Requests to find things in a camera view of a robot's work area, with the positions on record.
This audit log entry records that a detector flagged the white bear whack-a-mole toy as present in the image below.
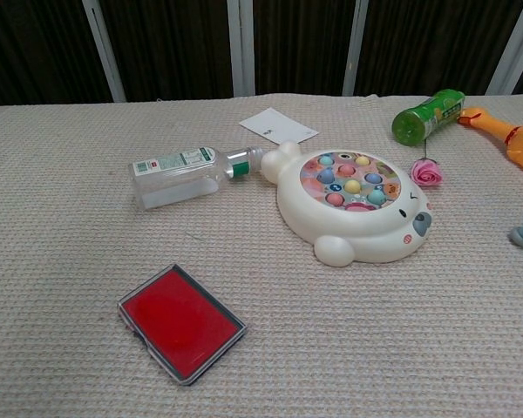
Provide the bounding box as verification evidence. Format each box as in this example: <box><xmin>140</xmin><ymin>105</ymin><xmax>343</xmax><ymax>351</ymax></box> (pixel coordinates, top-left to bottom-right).
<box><xmin>260</xmin><ymin>140</ymin><xmax>433</xmax><ymax>267</ymax></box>

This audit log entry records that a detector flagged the white paper card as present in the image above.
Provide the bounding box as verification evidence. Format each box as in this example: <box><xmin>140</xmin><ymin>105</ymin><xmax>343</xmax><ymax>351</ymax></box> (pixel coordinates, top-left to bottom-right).
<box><xmin>238</xmin><ymin>107</ymin><xmax>320</xmax><ymax>146</ymax></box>

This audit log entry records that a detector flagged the clear plastic bottle green label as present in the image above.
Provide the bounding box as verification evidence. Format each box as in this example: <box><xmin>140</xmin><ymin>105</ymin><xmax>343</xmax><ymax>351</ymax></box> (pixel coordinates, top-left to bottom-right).
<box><xmin>132</xmin><ymin>145</ymin><xmax>269</xmax><ymax>212</ymax></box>

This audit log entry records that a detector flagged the red ink pad case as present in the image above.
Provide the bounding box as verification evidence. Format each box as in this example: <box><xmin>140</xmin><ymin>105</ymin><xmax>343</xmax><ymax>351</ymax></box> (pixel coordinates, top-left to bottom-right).
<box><xmin>116</xmin><ymin>263</ymin><xmax>249</xmax><ymax>388</ymax></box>

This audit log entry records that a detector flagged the pink artificial rose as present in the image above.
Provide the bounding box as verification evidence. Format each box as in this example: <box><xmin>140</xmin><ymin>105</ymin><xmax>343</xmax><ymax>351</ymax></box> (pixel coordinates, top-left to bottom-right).
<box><xmin>411</xmin><ymin>139</ymin><xmax>445</xmax><ymax>188</ymax></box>

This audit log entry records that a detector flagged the green drink bottle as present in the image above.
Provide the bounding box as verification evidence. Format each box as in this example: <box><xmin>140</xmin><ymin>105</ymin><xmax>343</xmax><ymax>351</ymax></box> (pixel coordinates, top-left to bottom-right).
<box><xmin>391</xmin><ymin>88</ymin><xmax>466</xmax><ymax>147</ymax></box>

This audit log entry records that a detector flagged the beige woven tablecloth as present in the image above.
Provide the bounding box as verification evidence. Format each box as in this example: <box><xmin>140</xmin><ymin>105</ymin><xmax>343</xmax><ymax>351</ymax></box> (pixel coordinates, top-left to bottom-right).
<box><xmin>0</xmin><ymin>92</ymin><xmax>523</xmax><ymax>418</ymax></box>

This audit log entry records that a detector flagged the white partition post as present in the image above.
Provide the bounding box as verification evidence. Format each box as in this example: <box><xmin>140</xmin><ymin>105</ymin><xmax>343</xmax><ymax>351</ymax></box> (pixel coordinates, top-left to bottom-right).
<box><xmin>487</xmin><ymin>0</ymin><xmax>523</xmax><ymax>95</ymax></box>
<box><xmin>226</xmin><ymin>0</ymin><xmax>256</xmax><ymax>98</ymax></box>
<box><xmin>342</xmin><ymin>0</ymin><xmax>370</xmax><ymax>97</ymax></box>
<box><xmin>81</xmin><ymin>0</ymin><xmax>127</xmax><ymax>104</ymax></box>

